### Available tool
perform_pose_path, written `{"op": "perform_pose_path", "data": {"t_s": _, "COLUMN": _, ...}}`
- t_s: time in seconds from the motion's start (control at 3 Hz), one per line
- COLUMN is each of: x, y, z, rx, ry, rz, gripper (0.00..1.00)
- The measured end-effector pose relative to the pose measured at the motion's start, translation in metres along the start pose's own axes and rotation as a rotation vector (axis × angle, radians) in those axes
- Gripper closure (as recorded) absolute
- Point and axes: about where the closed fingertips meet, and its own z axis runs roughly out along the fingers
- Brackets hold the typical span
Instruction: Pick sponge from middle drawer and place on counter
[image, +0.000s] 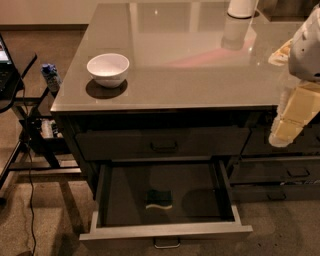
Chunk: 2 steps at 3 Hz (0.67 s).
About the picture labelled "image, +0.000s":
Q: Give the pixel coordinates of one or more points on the open grey middle drawer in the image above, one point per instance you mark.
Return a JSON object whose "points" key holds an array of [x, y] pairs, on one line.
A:
{"points": [[202, 209]]}

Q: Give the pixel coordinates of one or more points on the black laptop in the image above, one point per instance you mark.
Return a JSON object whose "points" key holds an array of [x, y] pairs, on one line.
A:
{"points": [[7, 68]]}

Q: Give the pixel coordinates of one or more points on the black side cart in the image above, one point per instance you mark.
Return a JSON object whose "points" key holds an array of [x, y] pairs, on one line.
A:
{"points": [[32, 151]]}

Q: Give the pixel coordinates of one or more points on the right middle grey drawer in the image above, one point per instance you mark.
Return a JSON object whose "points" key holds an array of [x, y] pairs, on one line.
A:
{"points": [[279, 170]]}

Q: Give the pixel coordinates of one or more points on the closed grey top drawer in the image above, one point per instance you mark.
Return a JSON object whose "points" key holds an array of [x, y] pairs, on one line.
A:
{"points": [[201, 142]]}

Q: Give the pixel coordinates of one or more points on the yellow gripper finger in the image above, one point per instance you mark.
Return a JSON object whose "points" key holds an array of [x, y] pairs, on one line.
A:
{"points": [[297, 107], [281, 55]]}

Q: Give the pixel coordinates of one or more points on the right bottom grey drawer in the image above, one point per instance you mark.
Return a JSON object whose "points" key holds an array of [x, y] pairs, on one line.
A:
{"points": [[276, 193]]}

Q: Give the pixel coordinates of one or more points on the green and yellow sponge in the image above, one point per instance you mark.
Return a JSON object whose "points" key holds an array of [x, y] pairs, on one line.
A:
{"points": [[159, 199]]}

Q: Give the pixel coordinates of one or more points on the right top grey drawer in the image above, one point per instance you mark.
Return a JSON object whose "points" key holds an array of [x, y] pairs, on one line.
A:
{"points": [[307, 142]]}

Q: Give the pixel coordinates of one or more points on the blue capped plastic bottle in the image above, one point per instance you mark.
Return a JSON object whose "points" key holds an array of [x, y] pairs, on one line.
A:
{"points": [[51, 77]]}

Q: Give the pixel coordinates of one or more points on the white cylindrical container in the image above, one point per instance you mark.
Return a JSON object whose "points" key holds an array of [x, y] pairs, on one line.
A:
{"points": [[242, 8]]}

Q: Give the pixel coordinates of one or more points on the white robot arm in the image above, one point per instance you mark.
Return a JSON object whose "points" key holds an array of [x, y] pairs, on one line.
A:
{"points": [[304, 57]]}

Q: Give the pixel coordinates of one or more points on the white ceramic bowl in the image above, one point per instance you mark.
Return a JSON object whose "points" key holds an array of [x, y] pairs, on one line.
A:
{"points": [[108, 70]]}

